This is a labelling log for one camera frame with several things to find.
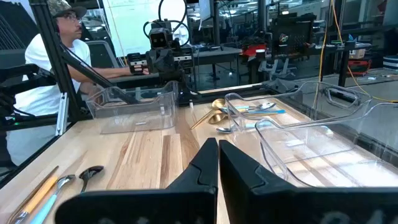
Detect white board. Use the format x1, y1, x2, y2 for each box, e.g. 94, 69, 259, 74
101, 0, 189, 59

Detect red storage crate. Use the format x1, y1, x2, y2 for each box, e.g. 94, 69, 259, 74
347, 58, 373, 76

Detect silver aluminium bracket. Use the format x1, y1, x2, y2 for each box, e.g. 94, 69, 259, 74
55, 92, 70, 137

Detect black equipment cabinet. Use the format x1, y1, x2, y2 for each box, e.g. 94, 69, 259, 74
269, 12, 315, 60

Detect person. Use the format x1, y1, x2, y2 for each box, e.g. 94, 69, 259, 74
5, 0, 150, 167

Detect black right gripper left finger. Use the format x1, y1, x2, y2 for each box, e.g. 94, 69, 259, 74
54, 138, 220, 224

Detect striped storage box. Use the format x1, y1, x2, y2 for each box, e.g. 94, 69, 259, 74
382, 54, 398, 71

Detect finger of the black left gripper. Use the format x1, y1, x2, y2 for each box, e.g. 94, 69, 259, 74
147, 51, 163, 75
162, 51, 180, 75

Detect black standing desk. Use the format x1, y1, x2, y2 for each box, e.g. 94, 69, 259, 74
312, 39, 373, 88

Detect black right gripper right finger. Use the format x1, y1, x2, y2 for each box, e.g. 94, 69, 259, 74
219, 139, 398, 224

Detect yellow extension cable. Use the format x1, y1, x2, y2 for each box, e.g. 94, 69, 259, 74
317, 0, 398, 104

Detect grey office chair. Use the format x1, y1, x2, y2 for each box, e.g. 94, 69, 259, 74
85, 39, 121, 70

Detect red toolbox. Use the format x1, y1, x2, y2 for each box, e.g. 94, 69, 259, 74
241, 43, 269, 58

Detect white office chair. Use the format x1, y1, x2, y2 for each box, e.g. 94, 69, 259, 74
257, 57, 298, 80

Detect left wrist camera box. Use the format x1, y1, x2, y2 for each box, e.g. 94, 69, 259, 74
148, 27, 174, 50

